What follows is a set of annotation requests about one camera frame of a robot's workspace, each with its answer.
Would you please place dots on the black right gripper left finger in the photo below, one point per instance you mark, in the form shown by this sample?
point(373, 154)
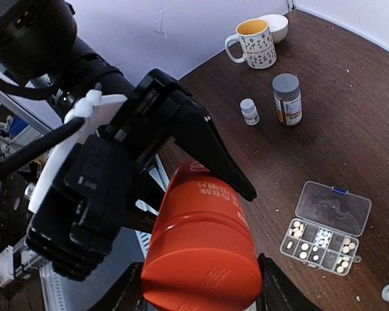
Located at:
point(125, 293)

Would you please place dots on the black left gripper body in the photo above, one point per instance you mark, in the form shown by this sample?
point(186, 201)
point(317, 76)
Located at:
point(141, 127)

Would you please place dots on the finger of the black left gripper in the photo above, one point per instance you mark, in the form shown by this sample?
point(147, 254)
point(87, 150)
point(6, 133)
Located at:
point(197, 135)

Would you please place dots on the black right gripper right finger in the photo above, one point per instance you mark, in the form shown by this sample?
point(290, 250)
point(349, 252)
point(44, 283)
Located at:
point(278, 291)

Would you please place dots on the small white capped bottle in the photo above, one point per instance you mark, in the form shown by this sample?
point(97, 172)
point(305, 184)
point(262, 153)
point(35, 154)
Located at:
point(249, 112)

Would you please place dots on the orange cylindrical bottle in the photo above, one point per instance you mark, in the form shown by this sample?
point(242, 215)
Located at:
point(201, 255)

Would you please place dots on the clear plastic pill organizer box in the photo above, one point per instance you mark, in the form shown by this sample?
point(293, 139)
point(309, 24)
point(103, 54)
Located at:
point(325, 231)

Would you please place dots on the white orange vitamin bottle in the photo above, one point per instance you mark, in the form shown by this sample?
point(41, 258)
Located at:
point(287, 97)

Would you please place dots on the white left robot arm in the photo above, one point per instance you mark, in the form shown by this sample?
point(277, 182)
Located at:
point(42, 58)

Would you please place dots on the floral mug with yellow interior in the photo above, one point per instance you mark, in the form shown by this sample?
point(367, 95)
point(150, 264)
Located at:
point(257, 44)

